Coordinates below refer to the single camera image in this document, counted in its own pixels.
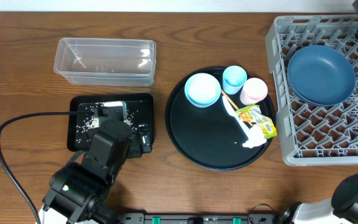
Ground rice grains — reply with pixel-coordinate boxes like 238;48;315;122
75;101;138;144

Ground dark blue plate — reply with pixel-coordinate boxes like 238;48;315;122
287;45;356;106

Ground light blue bowl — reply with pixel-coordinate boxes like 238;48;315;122
185;73;221;108

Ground light blue cup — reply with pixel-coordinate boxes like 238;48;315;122
223;65;247;95

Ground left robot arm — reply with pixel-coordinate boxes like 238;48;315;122
40;119;152;223

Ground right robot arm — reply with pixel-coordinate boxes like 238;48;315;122
277;174;358;224

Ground grey dishwasher rack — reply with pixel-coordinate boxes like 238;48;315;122
265;14;358;166

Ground black rectangular tray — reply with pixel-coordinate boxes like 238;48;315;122
67;93;155;152

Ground round black serving tray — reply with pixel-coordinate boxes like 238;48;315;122
165;75;272;170

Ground clear plastic bin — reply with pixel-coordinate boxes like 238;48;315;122
53;37;157;86

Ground wooden chopstick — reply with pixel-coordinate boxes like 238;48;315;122
221;89;253;127

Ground white plastic spoon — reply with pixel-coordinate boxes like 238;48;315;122
222;96;249;136

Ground crumpled white napkin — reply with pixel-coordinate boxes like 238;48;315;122
242;124;267;148

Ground yellow snack wrapper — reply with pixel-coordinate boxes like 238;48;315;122
236;105;277;139

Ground pink cup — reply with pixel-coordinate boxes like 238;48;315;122
240;78;268;105

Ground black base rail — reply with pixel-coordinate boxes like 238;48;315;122
116;212;278;224

